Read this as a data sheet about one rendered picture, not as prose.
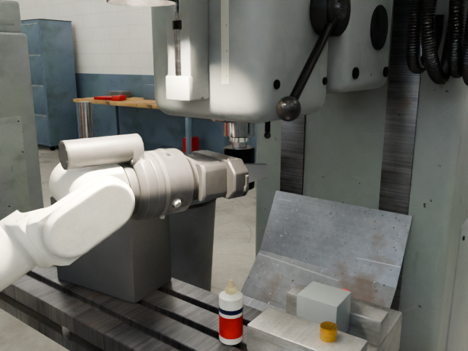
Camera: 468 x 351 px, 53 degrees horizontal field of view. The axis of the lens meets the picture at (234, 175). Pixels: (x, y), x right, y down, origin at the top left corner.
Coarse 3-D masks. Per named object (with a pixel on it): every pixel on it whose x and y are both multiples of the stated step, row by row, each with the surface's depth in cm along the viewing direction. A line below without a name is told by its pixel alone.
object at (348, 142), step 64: (448, 0) 83; (320, 128) 102; (384, 128) 93; (448, 128) 87; (256, 192) 117; (320, 192) 105; (384, 192) 96; (448, 192) 89; (256, 256) 120; (448, 256) 93; (448, 320) 103
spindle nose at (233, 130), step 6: (228, 126) 68; (234, 126) 67; (240, 126) 67; (246, 126) 67; (252, 126) 68; (228, 132) 68; (234, 132) 67; (240, 132) 67; (246, 132) 68; (252, 132) 68
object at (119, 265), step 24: (168, 216) 97; (120, 240) 89; (144, 240) 91; (168, 240) 98; (72, 264) 98; (96, 264) 94; (120, 264) 91; (144, 264) 92; (168, 264) 99; (96, 288) 96; (120, 288) 92; (144, 288) 93
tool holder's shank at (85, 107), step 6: (84, 102) 94; (90, 102) 95; (84, 108) 94; (90, 108) 95; (84, 114) 94; (90, 114) 95; (84, 120) 95; (90, 120) 95; (84, 126) 95; (90, 126) 95; (84, 132) 95; (90, 132) 96; (84, 138) 96
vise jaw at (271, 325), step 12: (264, 312) 67; (276, 312) 67; (252, 324) 64; (264, 324) 64; (276, 324) 64; (288, 324) 64; (300, 324) 64; (312, 324) 64; (252, 336) 64; (264, 336) 63; (276, 336) 62; (288, 336) 61; (300, 336) 61; (312, 336) 61; (348, 336) 61; (252, 348) 64; (264, 348) 63; (276, 348) 62; (288, 348) 61; (300, 348) 60; (312, 348) 59; (324, 348) 59; (336, 348) 59; (348, 348) 59; (360, 348) 59
